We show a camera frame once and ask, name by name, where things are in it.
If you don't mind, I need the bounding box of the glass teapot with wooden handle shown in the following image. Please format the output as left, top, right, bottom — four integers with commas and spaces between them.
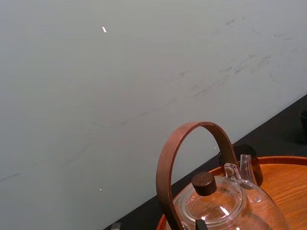
155, 121, 292, 230

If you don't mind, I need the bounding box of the glass lid with dark knob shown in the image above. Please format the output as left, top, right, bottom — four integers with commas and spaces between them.
178, 171, 248, 228

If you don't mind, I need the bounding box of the round wooden tray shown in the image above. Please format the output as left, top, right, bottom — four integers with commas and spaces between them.
155, 155, 307, 230

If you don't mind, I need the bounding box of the dark brown glass cup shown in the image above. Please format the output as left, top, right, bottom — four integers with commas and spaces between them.
299, 109, 307, 144
217, 144, 263, 187

